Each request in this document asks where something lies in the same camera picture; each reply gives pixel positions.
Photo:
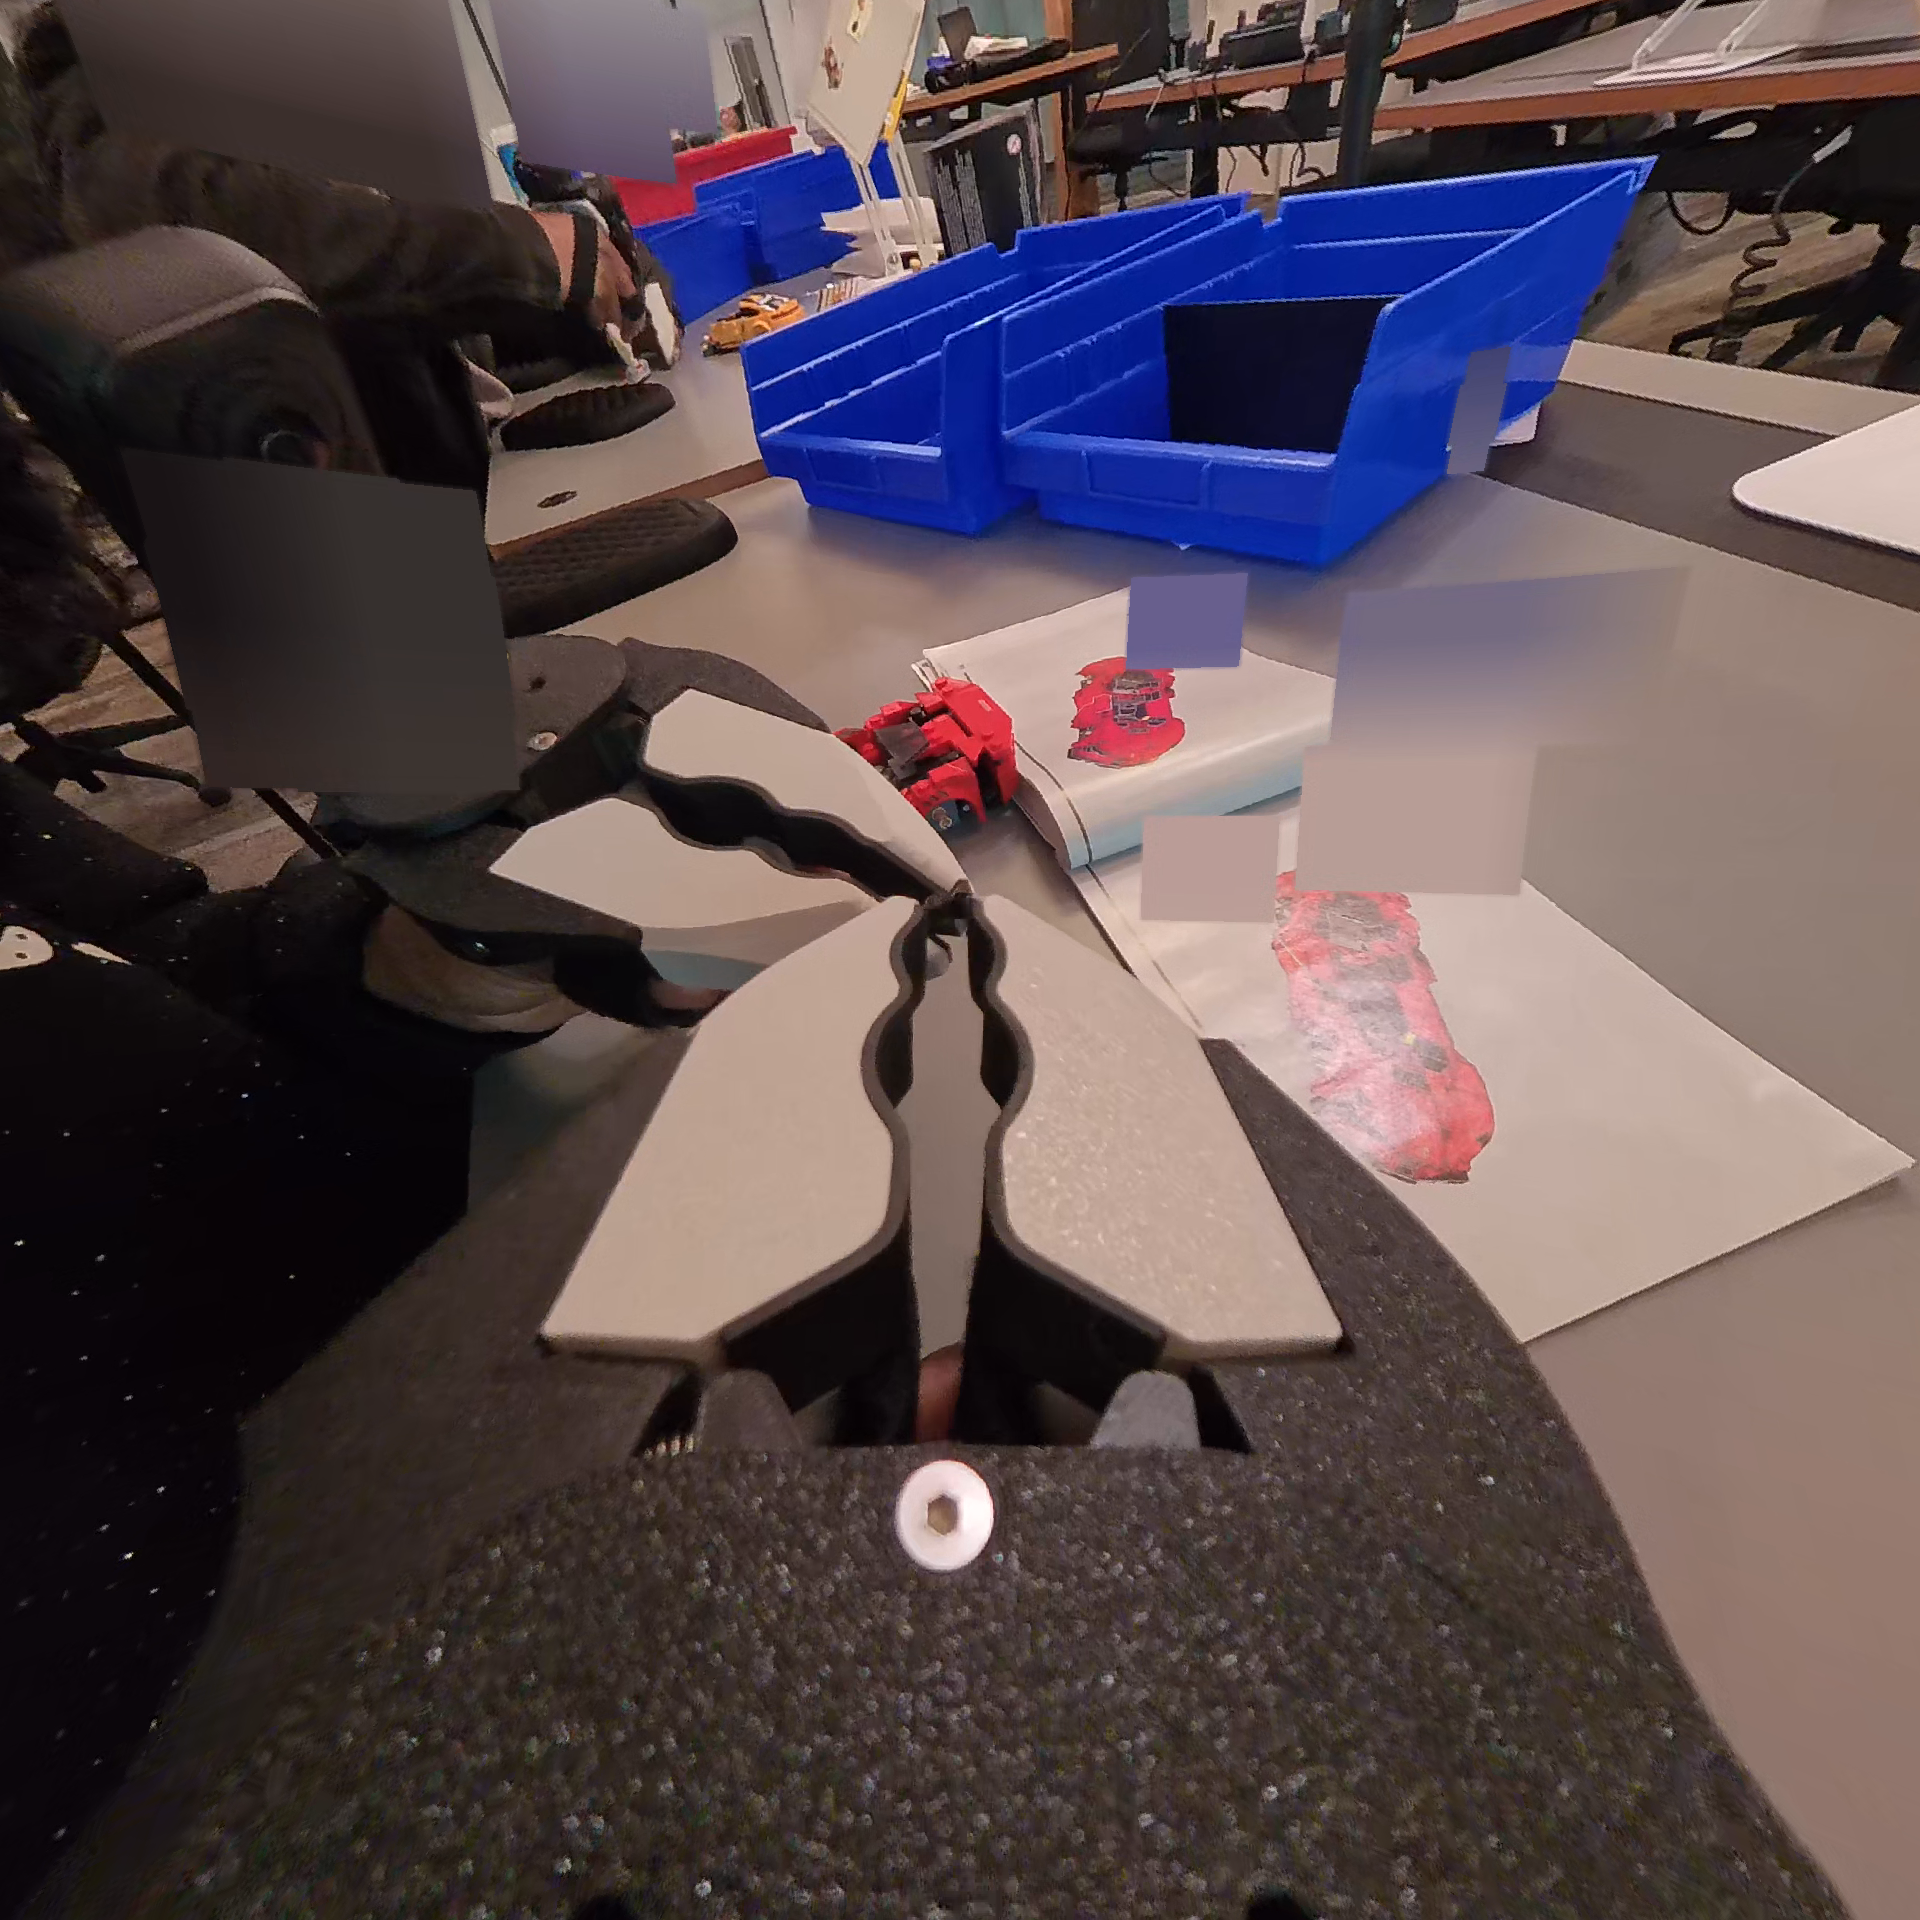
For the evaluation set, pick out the black printed box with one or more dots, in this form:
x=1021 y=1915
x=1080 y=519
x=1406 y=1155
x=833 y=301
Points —
x=982 y=189

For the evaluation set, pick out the stacked blue bins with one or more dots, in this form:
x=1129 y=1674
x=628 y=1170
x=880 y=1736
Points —
x=780 y=210

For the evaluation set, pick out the lego instruction booklet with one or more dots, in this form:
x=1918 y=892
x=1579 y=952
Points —
x=1650 y=1170

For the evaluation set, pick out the yellow lego car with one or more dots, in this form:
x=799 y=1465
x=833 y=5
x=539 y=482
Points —
x=758 y=320

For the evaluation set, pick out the black bin divider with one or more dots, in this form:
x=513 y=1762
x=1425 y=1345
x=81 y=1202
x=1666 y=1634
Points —
x=1274 y=374

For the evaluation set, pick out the clear stand with booklet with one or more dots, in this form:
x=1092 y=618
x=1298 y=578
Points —
x=871 y=74

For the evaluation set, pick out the red plastic bin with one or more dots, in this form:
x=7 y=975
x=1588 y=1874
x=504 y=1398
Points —
x=721 y=159

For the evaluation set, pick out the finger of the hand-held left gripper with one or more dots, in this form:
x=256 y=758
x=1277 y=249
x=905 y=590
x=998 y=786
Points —
x=660 y=879
x=811 y=772

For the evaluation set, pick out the wood edged desk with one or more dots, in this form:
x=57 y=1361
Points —
x=1021 y=74
x=1500 y=82

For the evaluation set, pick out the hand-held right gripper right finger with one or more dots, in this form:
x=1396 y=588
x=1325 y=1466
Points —
x=1155 y=1185

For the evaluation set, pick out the white rounded pad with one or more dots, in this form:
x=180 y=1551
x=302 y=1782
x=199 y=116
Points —
x=1845 y=480

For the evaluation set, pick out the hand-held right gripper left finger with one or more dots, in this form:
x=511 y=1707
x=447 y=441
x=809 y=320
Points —
x=751 y=1185

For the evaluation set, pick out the blue plastic bin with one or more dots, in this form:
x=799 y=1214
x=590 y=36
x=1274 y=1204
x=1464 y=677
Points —
x=1201 y=495
x=855 y=450

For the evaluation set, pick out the person's right hand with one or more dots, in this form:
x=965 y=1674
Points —
x=938 y=1388

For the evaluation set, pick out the red lego car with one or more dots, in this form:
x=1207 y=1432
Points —
x=938 y=751

